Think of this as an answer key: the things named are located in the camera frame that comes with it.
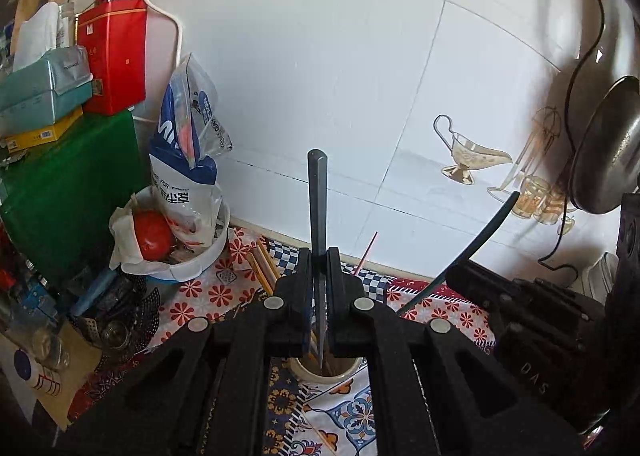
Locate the white bowl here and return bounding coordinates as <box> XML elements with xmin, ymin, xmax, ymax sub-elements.
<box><xmin>108</xmin><ymin>186</ymin><xmax>230</xmax><ymax>283</ymax></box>

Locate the yellow chopstick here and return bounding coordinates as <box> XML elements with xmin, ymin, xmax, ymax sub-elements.
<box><xmin>255</xmin><ymin>239</ymin><xmax>281</xmax><ymax>286</ymax></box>
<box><xmin>246</xmin><ymin>251</ymin><xmax>273</xmax><ymax>297</ymax></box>

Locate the grey chopstick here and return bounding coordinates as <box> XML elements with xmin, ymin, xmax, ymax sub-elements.
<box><xmin>307</xmin><ymin>149</ymin><xmax>328</xmax><ymax>366</ymax></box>

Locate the green box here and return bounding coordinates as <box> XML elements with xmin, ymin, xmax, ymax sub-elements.
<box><xmin>1</xmin><ymin>111</ymin><xmax>148</xmax><ymax>286</ymax></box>

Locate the black frying pan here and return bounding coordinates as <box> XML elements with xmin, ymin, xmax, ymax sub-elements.
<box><xmin>570</xmin><ymin>75</ymin><xmax>639</xmax><ymax>214</ymax></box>

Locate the yellow flat box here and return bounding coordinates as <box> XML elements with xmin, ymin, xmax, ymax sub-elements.
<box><xmin>1</xmin><ymin>106</ymin><xmax>84</xmax><ymax>153</ymax></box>

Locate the white blue plastic bag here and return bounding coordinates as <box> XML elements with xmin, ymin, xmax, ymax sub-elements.
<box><xmin>149</xmin><ymin>54</ymin><xmax>232</xmax><ymax>250</ymax></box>

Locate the teal chopstick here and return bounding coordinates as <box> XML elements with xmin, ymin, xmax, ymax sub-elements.
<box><xmin>396</xmin><ymin>191</ymin><xmax>521</xmax><ymax>317</ymax></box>

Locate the white ceramic utensil cup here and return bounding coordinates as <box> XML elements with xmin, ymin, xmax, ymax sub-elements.
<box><xmin>288</xmin><ymin>355</ymin><xmax>363</xmax><ymax>384</ymax></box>

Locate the teal tissue box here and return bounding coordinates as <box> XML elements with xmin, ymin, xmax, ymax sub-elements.
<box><xmin>0</xmin><ymin>45</ymin><xmax>93</xmax><ymax>137</ymax></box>

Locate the red tin box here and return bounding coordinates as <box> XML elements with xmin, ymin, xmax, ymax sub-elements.
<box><xmin>76</xmin><ymin>0</ymin><xmax>148</xmax><ymax>116</ymax></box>

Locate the red tomato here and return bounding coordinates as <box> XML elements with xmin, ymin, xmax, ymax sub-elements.
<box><xmin>134</xmin><ymin>210</ymin><xmax>175</xmax><ymax>262</ymax></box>

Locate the black power cable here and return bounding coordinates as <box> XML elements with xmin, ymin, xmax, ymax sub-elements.
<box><xmin>537</xmin><ymin>0</ymin><xmax>606</xmax><ymax>272</ymax></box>

